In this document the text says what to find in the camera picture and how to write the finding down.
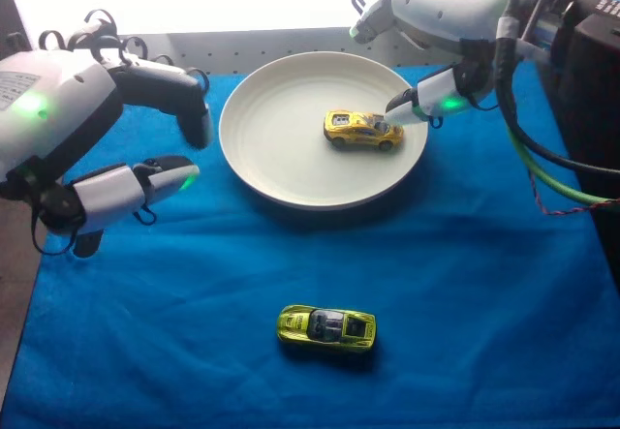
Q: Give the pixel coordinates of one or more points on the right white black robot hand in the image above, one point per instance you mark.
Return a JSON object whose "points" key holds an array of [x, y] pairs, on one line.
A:
{"points": [[436, 12]]}

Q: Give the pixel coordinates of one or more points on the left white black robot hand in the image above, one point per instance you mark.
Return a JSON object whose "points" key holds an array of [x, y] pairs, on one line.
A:
{"points": [[53, 104]]}

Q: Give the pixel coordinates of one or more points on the yellow toy car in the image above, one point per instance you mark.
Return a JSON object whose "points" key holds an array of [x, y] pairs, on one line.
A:
{"points": [[361, 131]]}

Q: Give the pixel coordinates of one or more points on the green toy car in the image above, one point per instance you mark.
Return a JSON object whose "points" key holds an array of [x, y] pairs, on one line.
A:
{"points": [[327, 329]]}

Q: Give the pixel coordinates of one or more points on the white round plate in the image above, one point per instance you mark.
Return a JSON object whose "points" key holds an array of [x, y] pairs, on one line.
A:
{"points": [[281, 148]]}

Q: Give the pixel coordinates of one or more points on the black box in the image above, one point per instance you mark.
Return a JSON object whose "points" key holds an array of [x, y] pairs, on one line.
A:
{"points": [[591, 100]]}

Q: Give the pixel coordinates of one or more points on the white perforated board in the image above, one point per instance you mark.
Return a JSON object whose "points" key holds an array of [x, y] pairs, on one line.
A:
{"points": [[227, 46]]}

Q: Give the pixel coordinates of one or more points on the blue cloth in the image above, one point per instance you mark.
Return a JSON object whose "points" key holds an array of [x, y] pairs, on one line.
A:
{"points": [[310, 264]]}

